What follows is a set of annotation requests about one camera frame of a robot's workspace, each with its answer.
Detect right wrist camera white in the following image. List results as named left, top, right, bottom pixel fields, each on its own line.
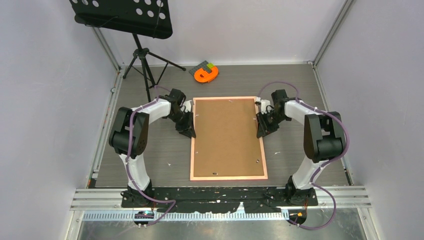
left=254, top=96, right=272, bottom=114

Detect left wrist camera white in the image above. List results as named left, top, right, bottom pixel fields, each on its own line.
left=181, top=100, right=194, bottom=113

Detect pink wooden picture frame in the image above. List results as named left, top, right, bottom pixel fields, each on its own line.
left=189, top=96, right=269, bottom=182

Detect black music stand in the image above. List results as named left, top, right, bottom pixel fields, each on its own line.
left=70, top=0, right=186, bottom=100

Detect aluminium rail front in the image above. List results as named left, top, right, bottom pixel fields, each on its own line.
left=70, top=186, right=372, bottom=222

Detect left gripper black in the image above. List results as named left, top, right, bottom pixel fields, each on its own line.
left=167, top=110, right=196, bottom=139

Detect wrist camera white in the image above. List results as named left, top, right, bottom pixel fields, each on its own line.
left=254, top=96, right=272, bottom=114
left=181, top=100, right=194, bottom=113

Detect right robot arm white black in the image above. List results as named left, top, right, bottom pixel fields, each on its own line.
left=254, top=89, right=347, bottom=205

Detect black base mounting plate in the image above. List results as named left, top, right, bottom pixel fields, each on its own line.
left=120, top=186, right=318, bottom=214

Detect brown cardboard backing board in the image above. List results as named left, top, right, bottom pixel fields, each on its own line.
left=192, top=98, right=265, bottom=178

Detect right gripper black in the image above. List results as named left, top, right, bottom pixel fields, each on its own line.
left=256, top=110, right=289, bottom=139

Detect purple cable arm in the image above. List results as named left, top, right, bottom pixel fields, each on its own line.
left=124, top=85, right=178, bottom=228
left=257, top=81, right=351, bottom=231

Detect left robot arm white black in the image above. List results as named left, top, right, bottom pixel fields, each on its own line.
left=108, top=88, right=196, bottom=207

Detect orange tape dispenser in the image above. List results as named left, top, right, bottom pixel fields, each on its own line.
left=194, top=63, right=219, bottom=83

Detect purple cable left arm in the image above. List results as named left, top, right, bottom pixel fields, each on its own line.
left=124, top=85, right=178, bottom=228

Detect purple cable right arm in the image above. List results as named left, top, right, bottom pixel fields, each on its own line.
left=257, top=81, right=351, bottom=231

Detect grey lego plate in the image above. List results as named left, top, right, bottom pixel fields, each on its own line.
left=188, top=60, right=212, bottom=76

